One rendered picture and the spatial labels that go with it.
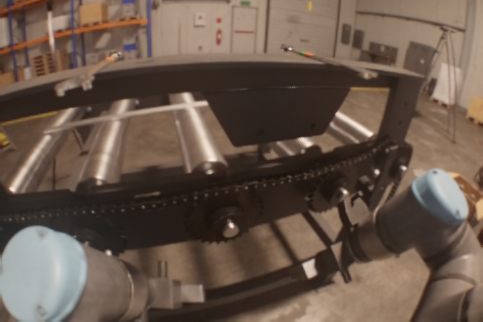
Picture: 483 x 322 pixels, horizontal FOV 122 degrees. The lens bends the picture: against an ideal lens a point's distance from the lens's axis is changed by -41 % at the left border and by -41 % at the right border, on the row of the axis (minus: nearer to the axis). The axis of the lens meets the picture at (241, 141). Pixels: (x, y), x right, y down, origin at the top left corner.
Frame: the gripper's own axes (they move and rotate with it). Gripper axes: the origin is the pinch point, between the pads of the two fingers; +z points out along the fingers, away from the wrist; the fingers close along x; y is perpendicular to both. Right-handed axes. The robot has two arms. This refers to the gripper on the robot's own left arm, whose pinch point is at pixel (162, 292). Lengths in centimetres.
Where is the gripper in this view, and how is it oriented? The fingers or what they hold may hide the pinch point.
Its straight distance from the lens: 50.1
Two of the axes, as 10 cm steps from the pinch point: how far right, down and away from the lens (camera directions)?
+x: -9.9, 1.0, -0.3
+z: 0.3, 6.0, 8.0
